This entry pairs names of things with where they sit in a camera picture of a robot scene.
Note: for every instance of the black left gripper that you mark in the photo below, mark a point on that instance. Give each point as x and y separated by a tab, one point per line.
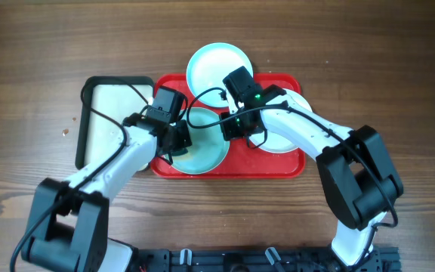
183	141

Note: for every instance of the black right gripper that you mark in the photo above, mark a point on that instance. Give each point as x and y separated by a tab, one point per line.
229	134

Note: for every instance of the white plate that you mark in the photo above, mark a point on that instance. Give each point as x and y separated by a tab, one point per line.
274	142

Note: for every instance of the pale green plate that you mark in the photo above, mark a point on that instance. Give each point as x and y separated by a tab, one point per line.
207	151

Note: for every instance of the green scrubbing sponge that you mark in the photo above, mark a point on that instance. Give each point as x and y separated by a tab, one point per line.
180	152

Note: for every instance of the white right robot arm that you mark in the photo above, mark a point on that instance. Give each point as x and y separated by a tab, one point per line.
358	177

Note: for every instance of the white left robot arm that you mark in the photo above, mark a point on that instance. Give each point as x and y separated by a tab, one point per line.
68	221

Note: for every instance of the red plastic tray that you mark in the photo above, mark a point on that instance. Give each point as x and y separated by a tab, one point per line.
241	162

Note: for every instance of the black tray with soapy water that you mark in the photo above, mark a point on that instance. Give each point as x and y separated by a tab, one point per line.
107	101

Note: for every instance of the light blue plate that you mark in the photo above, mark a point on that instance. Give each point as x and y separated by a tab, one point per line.
212	63

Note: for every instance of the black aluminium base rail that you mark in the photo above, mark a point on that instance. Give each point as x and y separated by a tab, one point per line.
271	259

